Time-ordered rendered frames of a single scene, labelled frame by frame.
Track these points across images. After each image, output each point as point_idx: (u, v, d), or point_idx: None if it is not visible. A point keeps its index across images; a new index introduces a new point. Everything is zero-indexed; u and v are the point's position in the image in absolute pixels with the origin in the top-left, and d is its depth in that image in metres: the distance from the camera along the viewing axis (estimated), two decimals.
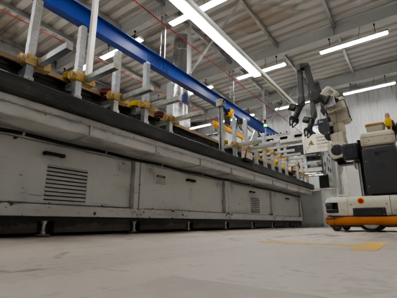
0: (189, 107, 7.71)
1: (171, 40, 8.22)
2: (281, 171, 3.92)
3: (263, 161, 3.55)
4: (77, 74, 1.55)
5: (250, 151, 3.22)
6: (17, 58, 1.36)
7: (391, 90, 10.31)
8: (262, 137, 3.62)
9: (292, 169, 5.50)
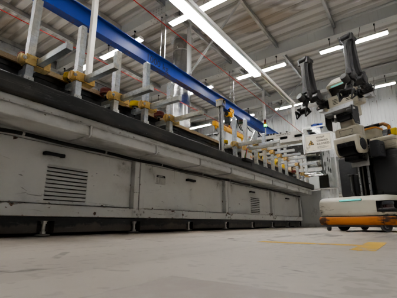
0: (189, 107, 7.71)
1: (171, 40, 8.22)
2: (281, 171, 3.92)
3: (263, 161, 3.55)
4: (77, 74, 1.55)
5: (250, 151, 3.22)
6: (17, 58, 1.36)
7: (391, 90, 10.31)
8: (262, 137, 3.62)
9: (292, 169, 5.50)
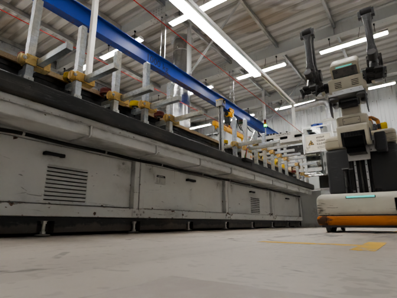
0: (189, 107, 7.71)
1: (171, 40, 8.22)
2: (281, 171, 3.92)
3: (263, 161, 3.55)
4: (77, 74, 1.55)
5: (250, 151, 3.22)
6: (17, 58, 1.36)
7: (391, 90, 10.31)
8: (262, 137, 3.62)
9: (292, 169, 5.50)
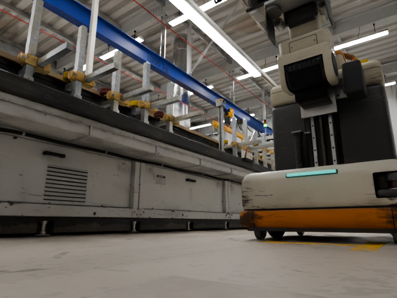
0: (189, 107, 7.71)
1: (171, 40, 8.22)
2: None
3: (263, 161, 3.55)
4: (77, 74, 1.55)
5: (250, 151, 3.22)
6: (17, 58, 1.36)
7: (391, 90, 10.31)
8: (262, 137, 3.62)
9: None
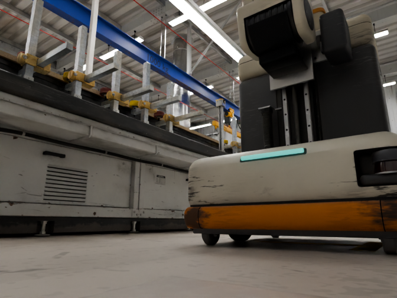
0: (189, 107, 7.71)
1: (171, 40, 8.22)
2: None
3: None
4: (77, 74, 1.55)
5: None
6: (17, 58, 1.36)
7: (391, 90, 10.31)
8: None
9: None
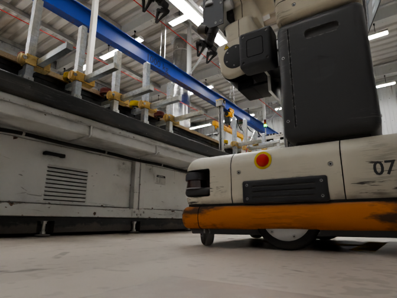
0: (189, 107, 7.71)
1: (171, 40, 8.22)
2: None
3: None
4: (77, 74, 1.55)
5: (250, 151, 3.22)
6: (17, 58, 1.36)
7: (391, 90, 10.31)
8: (262, 137, 3.62)
9: None
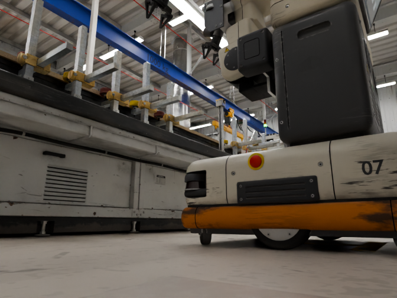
0: (189, 107, 7.71)
1: (171, 40, 8.22)
2: None
3: None
4: (77, 74, 1.55)
5: (250, 151, 3.22)
6: (17, 58, 1.36)
7: (391, 90, 10.31)
8: (262, 137, 3.62)
9: None
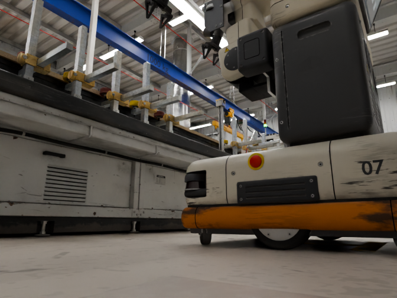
0: (189, 107, 7.71)
1: (171, 40, 8.22)
2: None
3: None
4: (77, 74, 1.55)
5: (250, 151, 3.22)
6: (17, 58, 1.36)
7: (391, 90, 10.31)
8: (262, 137, 3.62)
9: None
